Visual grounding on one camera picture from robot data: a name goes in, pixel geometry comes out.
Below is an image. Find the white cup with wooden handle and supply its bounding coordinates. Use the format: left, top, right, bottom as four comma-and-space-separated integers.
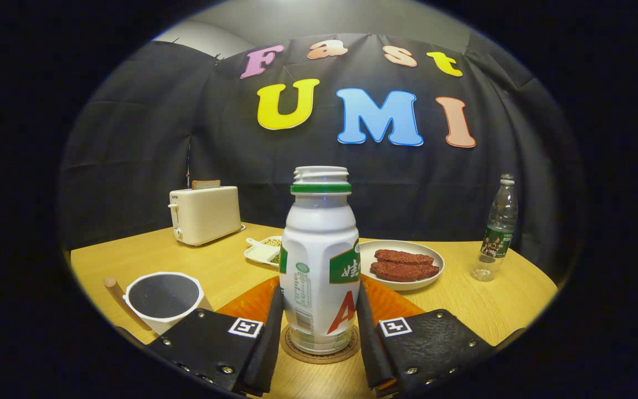
103, 271, 214, 336

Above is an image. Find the round cork coaster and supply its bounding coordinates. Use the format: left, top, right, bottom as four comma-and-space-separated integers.
280, 324, 361, 365

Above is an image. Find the clear plastic water bottle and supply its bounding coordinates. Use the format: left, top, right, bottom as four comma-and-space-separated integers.
471, 173, 519, 282

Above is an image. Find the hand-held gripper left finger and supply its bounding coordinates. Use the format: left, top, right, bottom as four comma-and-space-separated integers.
146, 276, 285, 397

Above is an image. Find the wooden table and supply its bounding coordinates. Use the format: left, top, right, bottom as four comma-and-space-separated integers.
70, 222, 559, 399

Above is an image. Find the white juice bottle green label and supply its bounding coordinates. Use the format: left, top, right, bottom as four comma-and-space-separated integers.
279, 166, 362, 355

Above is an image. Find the white divided dish with beans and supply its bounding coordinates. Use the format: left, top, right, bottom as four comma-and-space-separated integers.
244, 236, 282, 268

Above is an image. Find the white round plate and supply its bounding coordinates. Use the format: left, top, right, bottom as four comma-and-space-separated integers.
359, 239, 445, 291

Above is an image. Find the cream toaster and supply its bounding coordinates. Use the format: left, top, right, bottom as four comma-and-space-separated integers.
168, 186, 243, 247

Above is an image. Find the black backdrop cloth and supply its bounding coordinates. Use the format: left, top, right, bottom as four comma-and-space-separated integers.
59, 32, 583, 283

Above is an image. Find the red meat slice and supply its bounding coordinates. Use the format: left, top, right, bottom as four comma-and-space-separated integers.
370, 262, 440, 282
374, 249, 435, 265

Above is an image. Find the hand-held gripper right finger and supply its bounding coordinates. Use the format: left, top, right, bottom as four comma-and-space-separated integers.
356, 275, 496, 397

